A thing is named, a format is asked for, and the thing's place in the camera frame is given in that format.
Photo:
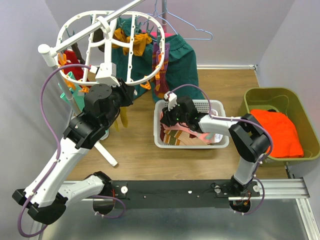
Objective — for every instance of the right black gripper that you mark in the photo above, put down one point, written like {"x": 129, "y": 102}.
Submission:
{"x": 166, "y": 118}

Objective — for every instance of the vertical metal pole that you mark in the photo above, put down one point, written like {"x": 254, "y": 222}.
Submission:
{"x": 164, "y": 15}

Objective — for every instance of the dark brown hanging sock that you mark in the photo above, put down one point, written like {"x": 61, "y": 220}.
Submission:
{"x": 77, "y": 52}

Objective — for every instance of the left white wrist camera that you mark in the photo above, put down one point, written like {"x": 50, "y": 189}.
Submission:
{"x": 105, "y": 74}

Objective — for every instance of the pink patterned sock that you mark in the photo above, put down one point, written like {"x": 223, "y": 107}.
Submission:
{"x": 209, "y": 138}

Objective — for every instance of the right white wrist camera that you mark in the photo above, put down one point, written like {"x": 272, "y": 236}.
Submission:
{"x": 171, "y": 99}

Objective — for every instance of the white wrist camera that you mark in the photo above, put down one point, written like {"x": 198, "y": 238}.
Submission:
{"x": 171, "y": 99}
{"x": 105, "y": 74}

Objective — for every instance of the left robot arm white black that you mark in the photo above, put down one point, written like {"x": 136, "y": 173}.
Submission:
{"x": 45, "y": 198}

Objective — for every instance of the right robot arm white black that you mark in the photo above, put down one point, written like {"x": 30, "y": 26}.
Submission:
{"x": 253, "y": 143}

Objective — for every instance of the green trousers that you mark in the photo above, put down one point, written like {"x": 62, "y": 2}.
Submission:
{"x": 182, "y": 64}

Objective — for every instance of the striped sock in basket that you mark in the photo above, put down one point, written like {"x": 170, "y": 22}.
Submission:
{"x": 180, "y": 138}

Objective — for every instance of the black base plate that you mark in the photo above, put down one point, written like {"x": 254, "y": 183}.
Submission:
{"x": 153, "y": 202}

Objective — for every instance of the white laundry basket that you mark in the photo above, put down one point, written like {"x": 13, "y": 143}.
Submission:
{"x": 157, "y": 130}

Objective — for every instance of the white drying rack pole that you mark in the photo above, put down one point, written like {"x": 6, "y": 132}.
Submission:
{"x": 50, "y": 54}

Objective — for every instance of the pink garment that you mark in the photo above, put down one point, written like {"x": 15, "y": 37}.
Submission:
{"x": 154, "y": 36}

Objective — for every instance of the purple striped hanging sock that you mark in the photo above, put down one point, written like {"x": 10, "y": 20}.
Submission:
{"x": 160, "y": 84}

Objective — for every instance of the orange clothespin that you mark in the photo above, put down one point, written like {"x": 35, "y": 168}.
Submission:
{"x": 146, "y": 85}

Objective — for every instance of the orange cloth in bin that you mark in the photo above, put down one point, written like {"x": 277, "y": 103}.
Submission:
{"x": 286, "y": 143}

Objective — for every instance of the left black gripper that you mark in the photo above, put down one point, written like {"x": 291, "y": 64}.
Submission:
{"x": 127, "y": 91}

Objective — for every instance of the red hanging garment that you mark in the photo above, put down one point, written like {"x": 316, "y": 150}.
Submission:
{"x": 68, "y": 58}

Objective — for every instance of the blue wire hanger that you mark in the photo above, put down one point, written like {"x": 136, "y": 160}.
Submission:
{"x": 175, "y": 22}

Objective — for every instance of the aluminium rail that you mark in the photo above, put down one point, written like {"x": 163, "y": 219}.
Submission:
{"x": 270, "y": 189}

